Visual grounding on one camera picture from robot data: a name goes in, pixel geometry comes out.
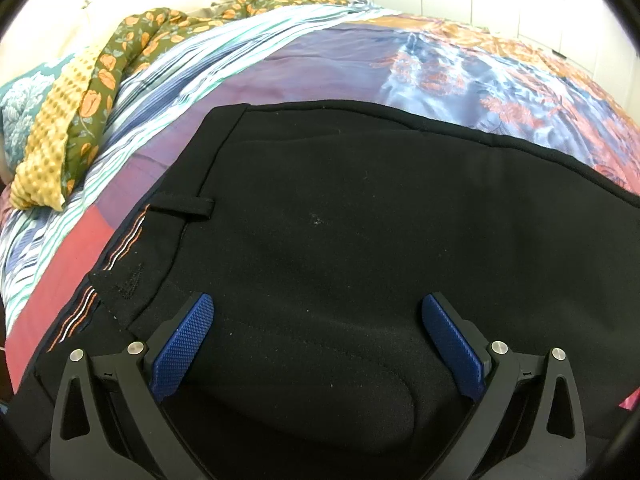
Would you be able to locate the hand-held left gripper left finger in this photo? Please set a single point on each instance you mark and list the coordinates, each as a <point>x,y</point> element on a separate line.
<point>182,341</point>

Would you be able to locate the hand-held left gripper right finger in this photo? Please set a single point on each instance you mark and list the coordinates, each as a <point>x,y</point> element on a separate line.
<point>452,346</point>

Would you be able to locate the black pants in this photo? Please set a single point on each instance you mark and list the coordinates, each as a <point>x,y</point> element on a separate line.
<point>325,210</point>

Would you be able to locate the green orange floral blanket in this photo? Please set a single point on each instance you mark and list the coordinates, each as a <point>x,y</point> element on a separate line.
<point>102,92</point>

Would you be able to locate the teal floral pillow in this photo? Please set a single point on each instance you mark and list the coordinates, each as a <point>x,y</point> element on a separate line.
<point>25,100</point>

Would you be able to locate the patchwork bed quilt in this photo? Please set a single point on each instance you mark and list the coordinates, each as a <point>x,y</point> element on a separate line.
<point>300,75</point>

